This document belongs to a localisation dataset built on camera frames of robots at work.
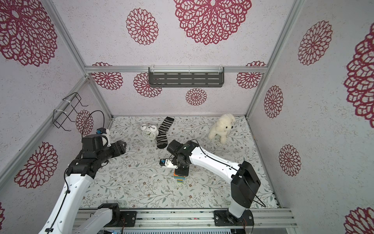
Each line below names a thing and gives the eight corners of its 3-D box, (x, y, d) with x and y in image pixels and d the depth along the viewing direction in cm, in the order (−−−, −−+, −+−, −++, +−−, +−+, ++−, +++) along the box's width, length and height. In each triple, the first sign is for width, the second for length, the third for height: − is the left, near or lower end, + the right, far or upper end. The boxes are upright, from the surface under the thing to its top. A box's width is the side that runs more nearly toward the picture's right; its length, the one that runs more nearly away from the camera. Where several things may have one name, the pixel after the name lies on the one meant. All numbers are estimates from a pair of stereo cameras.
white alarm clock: (144, 140, 108) (139, 129, 98) (146, 135, 111) (142, 123, 101) (157, 142, 107) (154, 130, 97) (159, 136, 110) (156, 125, 100)
